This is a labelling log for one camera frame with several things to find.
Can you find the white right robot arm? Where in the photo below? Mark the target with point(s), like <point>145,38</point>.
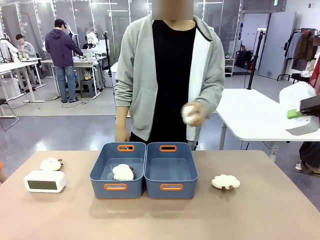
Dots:
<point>295,95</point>

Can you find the black bags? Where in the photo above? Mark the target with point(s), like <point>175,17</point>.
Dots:
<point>243,59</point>

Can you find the brown hanging coat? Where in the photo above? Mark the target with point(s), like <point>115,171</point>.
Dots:
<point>303,47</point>

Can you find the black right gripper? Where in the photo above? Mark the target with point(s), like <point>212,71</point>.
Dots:
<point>311,103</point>

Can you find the man in purple hoodie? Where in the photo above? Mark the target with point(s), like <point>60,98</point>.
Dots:
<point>62,47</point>

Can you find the grey step stool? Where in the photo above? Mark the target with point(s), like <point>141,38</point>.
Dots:
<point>87,88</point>

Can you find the black metal chair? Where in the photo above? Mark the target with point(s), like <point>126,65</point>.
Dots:
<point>5,110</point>

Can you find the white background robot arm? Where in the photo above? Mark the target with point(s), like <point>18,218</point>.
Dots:
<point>92,40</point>

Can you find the red mesh cloth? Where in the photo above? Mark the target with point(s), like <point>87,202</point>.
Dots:
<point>315,77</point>

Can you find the person's right forearm grey sleeve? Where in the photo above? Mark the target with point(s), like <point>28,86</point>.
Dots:
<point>123,105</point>

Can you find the person's left hand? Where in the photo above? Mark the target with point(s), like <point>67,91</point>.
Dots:
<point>201,113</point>

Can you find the black camera tripod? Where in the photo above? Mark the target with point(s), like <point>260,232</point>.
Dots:
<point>254,60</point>

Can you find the person's left forearm grey sleeve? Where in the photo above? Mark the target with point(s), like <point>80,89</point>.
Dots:
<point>212,100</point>

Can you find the long white desk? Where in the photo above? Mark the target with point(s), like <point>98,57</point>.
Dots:
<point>17,66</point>

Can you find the white side table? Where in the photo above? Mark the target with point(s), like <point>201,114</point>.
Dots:
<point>252,115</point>

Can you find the white sheep plush toy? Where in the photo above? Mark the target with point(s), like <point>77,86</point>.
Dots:
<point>122,172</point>
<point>50,164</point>
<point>225,181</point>
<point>188,115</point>

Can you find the black thin camera stand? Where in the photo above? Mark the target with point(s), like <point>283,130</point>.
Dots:
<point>107,52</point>

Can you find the person in grey hoodie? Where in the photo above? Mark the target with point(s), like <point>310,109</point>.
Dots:
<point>172,75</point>

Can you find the black clothes rack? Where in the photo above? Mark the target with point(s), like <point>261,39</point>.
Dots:
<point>287,75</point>

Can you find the seated person grey sweater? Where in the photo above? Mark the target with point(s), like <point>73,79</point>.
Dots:
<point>25,48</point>

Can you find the seated person dark trousers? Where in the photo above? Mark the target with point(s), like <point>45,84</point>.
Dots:
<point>310,155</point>

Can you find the grey door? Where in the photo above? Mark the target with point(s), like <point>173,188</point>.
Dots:
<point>277,45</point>

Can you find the white workbench desk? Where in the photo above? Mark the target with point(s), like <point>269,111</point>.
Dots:
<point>82,62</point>

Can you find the person's right hand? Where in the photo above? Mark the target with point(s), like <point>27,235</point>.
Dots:
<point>122,135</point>

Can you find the white low shelf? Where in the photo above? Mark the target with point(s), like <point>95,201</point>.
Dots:
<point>229,67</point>

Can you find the white digital clock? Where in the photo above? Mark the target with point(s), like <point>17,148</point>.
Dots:
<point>45,181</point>

